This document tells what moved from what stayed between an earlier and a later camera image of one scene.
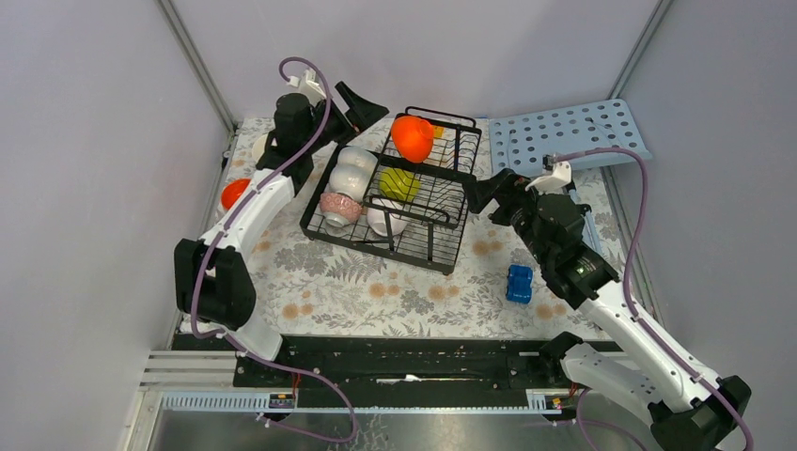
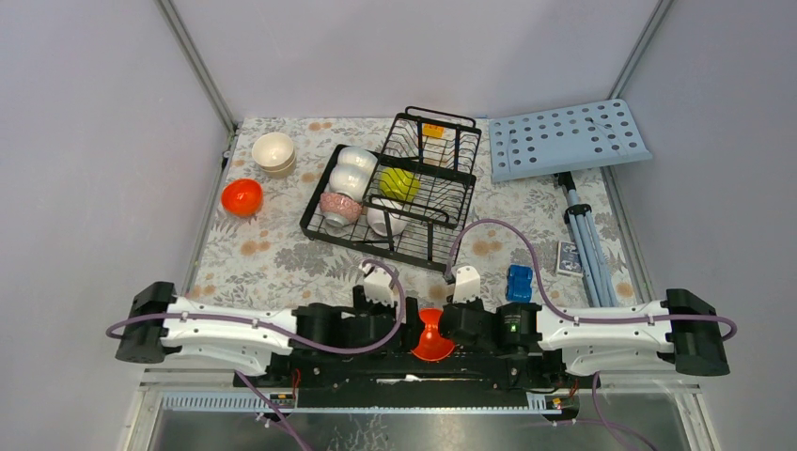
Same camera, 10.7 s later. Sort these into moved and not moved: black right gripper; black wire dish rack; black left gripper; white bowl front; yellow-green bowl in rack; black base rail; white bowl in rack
Moved: black left gripper; black right gripper
Not moved: white bowl front; black base rail; yellow-green bowl in rack; black wire dish rack; white bowl in rack
